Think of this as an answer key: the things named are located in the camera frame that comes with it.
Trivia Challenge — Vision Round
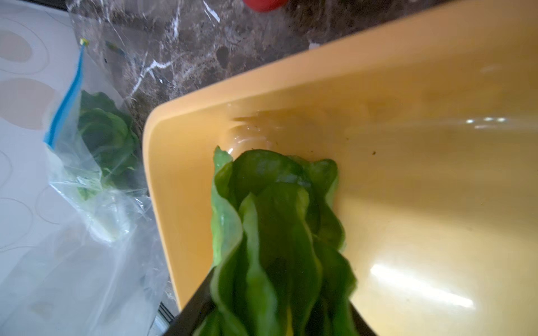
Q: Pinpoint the red chrome toaster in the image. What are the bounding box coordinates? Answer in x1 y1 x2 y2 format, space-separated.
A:
243 0 288 13

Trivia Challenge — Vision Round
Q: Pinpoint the clear zipper bag blue seal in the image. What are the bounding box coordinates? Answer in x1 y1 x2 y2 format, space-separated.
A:
43 39 151 242

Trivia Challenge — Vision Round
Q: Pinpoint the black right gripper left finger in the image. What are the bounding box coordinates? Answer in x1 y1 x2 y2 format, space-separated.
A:
163 268 215 336

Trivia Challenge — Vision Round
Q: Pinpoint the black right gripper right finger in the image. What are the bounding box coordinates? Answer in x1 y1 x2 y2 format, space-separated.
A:
350 304 376 336

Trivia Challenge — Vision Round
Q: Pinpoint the yellow rectangular tray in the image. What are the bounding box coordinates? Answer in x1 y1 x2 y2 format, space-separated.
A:
143 1 537 335

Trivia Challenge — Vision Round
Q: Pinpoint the chinese cabbage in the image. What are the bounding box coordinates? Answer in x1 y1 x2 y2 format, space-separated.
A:
78 90 140 190
196 148 357 335

